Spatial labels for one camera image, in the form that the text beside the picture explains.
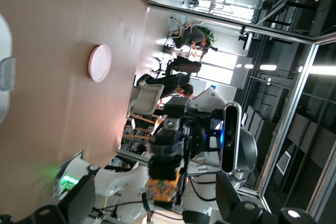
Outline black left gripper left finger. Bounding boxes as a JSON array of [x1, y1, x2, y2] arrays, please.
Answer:
[[0, 173, 97, 224]]

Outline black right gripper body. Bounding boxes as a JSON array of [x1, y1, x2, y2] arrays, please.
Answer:
[[182, 108, 227, 162]]

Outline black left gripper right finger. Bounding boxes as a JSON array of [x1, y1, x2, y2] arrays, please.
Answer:
[[214, 173, 319, 224]]

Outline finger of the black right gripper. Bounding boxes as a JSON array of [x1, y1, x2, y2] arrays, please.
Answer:
[[157, 97, 190, 143], [153, 163, 191, 209]]

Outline white lidded lunch box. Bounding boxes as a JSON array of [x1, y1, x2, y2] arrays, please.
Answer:
[[0, 13, 17, 125]]

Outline person in black shirt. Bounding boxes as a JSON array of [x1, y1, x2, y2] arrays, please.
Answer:
[[135, 72, 195, 102]]

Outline white plastic bin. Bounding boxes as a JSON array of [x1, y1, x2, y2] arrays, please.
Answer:
[[127, 83, 165, 116]]

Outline person in brown top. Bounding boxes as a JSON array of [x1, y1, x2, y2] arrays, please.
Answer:
[[165, 55, 203, 76]]

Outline person in striped shirt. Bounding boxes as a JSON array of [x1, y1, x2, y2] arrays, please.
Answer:
[[169, 24, 214, 52]]

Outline green potted plant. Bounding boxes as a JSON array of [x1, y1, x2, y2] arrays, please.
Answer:
[[198, 25, 217, 45]]

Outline pink round plate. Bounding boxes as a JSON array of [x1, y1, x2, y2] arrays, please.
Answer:
[[87, 44, 112, 83]]

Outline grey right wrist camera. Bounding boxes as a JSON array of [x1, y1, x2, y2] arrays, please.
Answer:
[[219, 101, 243, 175]]

